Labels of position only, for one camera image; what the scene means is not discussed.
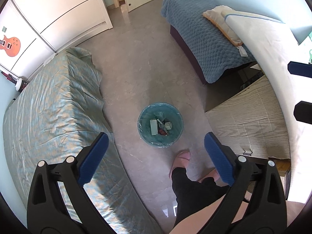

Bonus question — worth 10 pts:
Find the orange guitar sticker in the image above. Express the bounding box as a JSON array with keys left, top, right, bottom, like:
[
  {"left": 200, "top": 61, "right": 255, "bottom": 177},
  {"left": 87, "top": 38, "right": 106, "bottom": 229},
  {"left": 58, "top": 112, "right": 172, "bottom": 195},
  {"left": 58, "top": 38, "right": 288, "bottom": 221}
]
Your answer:
[{"left": 0, "top": 35, "right": 21, "bottom": 57}]

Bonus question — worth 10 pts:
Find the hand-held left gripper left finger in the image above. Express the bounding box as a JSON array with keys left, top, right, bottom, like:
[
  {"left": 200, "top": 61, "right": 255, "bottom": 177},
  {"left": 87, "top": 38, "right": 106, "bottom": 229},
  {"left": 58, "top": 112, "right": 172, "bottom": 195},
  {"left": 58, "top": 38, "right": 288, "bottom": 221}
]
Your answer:
[{"left": 27, "top": 132, "right": 115, "bottom": 234}]

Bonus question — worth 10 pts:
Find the white and red bottle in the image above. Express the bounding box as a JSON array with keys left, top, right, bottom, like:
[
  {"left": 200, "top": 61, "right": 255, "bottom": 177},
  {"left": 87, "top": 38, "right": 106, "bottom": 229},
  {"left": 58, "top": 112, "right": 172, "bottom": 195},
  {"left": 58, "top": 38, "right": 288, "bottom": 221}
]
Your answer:
[{"left": 10, "top": 77, "right": 27, "bottom": 93}]

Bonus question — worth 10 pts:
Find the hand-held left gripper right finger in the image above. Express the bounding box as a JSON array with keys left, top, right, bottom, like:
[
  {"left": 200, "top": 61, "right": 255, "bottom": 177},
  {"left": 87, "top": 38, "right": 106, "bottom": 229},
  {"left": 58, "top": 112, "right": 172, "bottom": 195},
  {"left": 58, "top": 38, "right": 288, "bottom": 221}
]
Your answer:
[{"left": 204, "top": 132, "right": 288, "bottom": 234}]

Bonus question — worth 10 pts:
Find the cream pillow orange edge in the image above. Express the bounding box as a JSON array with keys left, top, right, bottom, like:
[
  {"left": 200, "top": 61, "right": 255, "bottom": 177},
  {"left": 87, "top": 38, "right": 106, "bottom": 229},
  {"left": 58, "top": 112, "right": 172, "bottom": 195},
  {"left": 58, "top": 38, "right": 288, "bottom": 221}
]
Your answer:
[{"left": 203, "top": 5, "right": 244, "bottom": 47}]

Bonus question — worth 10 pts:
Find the white wardrobe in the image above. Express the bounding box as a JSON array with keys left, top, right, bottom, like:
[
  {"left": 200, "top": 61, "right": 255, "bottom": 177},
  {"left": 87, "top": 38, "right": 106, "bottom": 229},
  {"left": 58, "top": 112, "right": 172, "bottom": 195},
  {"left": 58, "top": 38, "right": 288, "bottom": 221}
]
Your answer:
[{"left": 0, "top": 0, "right": 114, "bottom": 78}]

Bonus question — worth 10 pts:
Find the person's leg in black pants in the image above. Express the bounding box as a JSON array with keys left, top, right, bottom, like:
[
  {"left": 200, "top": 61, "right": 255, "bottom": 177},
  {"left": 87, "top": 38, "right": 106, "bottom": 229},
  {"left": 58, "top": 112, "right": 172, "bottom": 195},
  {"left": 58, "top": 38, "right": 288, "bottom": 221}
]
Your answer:
[{"left": 171, "top": 167, "right": 230, "bottom": 227}]

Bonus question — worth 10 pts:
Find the wood grain table panel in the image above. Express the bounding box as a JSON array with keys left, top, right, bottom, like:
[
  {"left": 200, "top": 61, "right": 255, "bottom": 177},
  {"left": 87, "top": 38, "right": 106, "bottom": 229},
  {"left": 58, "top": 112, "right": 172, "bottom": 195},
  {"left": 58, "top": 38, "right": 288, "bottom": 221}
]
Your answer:
[{"left": 205, "top": 75, "right": 292, "bottom": 160}]

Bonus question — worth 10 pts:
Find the white tablecloth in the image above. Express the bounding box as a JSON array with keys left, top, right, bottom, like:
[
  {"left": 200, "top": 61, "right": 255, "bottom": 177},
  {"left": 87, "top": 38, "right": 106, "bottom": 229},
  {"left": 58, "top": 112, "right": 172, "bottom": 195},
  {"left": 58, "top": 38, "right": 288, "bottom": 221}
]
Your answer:
[{"left": 225, "top": 13, "right": 312, "bottom": 203}]

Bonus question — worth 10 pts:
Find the teal and gold bedspread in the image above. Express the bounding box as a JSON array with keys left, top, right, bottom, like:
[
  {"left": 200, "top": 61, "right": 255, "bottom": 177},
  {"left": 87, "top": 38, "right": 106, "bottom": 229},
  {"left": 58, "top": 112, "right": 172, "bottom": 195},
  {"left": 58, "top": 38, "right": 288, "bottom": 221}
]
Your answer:
[{"left": 2, "top": 47, "right": 159, "bottom": 234}]

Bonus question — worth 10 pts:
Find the pink slipper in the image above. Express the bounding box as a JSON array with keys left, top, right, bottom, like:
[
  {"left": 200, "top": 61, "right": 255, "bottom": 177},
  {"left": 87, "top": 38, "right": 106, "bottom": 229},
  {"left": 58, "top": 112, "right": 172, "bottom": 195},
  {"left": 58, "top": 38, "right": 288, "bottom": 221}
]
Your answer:
[
  {"left": 169, "top": 150, "right": 191, "bottom": 177},
  {"left": 197, "top": 168, "right": 221, "bottom": 186}
]

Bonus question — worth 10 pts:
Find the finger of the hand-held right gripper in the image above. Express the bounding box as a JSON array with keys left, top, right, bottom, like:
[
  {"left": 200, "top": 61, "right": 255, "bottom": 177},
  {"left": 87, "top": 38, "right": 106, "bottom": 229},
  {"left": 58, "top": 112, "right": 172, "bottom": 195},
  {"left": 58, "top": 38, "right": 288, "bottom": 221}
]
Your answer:
[
  {"left": 287, "top": 61, "right": 312, "bottom": 78},
  {"left": 294, "top": 101, "right": 312, "bottom": 123}
]

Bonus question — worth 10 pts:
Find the blue quilted blanket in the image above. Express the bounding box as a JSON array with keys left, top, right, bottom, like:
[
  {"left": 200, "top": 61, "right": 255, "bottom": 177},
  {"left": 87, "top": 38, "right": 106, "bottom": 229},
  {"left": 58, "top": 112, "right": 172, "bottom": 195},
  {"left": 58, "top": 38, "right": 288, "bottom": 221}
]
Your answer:
[{"left": 161, "top": 0, "right": 256, "bottom": 83}]

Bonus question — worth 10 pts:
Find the blue waste bin with liner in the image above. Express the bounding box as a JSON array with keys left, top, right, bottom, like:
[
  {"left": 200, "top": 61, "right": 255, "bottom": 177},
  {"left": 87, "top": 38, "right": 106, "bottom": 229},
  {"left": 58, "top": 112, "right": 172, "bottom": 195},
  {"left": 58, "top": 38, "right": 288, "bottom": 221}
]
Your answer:
[{"left": 137, "top": 102, "right": 184, "bottom": 149}]

